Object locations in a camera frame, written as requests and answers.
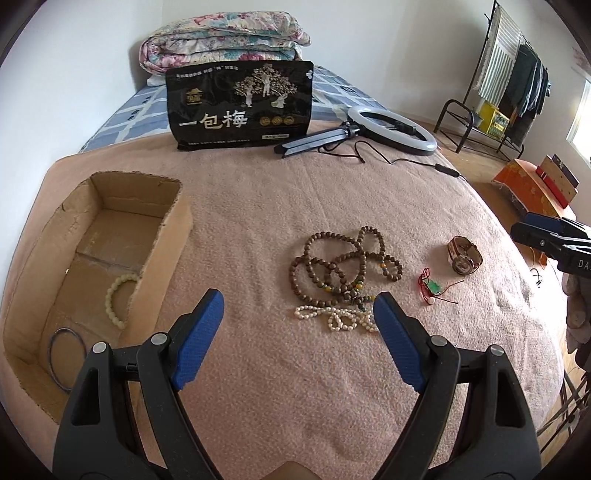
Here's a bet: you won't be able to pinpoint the red cord jade pendant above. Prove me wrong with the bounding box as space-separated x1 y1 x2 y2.
418 268 465 305

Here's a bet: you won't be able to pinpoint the pale green bead bracelet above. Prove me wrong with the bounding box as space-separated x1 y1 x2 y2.
105 273 141 330

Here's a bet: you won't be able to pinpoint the wristwatch with leather strap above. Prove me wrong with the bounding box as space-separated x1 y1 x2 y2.
447 235 484 276

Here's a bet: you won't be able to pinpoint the yellow box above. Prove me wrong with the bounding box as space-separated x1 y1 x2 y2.
478 102 511 137

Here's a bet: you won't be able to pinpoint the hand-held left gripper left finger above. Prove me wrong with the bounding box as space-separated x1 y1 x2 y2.
52 288 225 480

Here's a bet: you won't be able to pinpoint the brown wooden bead necklace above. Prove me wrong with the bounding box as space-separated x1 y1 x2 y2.
289 225 404 311

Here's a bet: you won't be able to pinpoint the pink blanket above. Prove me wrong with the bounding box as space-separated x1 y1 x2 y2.
0 111 571 480

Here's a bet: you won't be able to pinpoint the cardboard box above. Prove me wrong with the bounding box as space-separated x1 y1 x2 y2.
2 171 194 425

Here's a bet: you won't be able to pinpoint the orange patterned box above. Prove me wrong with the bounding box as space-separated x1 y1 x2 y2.
492 158 578 220

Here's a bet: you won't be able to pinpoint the dark metal bangle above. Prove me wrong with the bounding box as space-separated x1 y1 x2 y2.
48 328 87 393

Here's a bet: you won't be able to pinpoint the folded floral quilt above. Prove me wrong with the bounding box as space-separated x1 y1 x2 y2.
139 13 311 77

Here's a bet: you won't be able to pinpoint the black metal clothes rack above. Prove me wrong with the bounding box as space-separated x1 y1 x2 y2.
434 0 552 160

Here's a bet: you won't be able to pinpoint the black snack bag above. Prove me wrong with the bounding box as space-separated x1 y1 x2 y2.
165 60 315 151

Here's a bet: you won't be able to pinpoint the black ring light cable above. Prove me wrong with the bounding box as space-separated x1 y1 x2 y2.
318 138 467 182

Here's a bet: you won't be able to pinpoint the ring light with tripod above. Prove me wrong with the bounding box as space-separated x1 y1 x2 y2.
274 105 438 160

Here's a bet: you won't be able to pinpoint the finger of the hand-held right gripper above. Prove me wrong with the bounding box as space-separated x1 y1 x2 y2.
524 212 591 238
510 223 591 259

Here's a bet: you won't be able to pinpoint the window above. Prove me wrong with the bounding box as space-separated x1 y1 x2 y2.
568 78 591 167

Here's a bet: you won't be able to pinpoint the dark hanging clothes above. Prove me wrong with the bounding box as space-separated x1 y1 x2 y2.
501 44 552 144

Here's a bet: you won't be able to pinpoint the red and dark books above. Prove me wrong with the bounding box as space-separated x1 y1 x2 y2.
536 154 580 208

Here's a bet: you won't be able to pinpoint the blue checked bedsheet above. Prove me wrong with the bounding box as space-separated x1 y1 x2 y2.
78 65 384 153

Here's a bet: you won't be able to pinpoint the person's right hand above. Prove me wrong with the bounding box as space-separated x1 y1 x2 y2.
562 275 591 356

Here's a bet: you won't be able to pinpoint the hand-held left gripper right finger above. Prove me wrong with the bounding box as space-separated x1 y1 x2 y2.
373 292 541 480

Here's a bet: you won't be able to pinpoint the striped hanging cloth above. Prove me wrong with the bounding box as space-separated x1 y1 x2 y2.
475 7 522 100

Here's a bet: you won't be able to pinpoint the white pearl necklace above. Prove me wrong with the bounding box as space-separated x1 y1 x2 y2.
294 304 380 332

